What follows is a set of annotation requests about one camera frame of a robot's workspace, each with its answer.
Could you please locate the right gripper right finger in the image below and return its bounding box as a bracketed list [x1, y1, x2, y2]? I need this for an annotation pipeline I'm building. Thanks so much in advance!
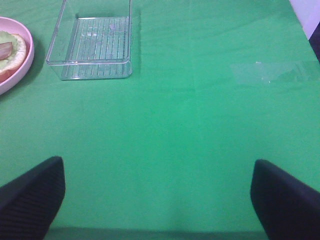
[250, 159, 320, 240]

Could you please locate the pink round plate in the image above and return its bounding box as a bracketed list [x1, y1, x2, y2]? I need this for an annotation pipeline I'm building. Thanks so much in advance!
[0, 16, 35, 95]

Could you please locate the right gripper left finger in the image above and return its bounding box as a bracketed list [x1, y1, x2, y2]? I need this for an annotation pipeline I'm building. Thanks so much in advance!
[0, 156, 66, 240]

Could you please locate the green tablecloth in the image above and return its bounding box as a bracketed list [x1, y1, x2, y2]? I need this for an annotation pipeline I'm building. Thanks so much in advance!
[0, 0, 320, 232]

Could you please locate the bacon strip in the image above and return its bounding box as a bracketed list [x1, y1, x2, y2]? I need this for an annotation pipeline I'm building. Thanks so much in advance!
[0, 41, 13, 60]

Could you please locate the bread slice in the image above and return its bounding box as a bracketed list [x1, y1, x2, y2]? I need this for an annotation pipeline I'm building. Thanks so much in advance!
[0, 33, 28, 83]

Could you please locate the right clear plastic tray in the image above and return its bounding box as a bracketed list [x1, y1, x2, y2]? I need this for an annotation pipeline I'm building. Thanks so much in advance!
[45, 0, 133, 81]

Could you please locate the green lettuce leaf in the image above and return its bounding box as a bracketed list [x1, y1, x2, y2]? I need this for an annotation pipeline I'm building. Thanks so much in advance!
[0, 30, 21, 71]

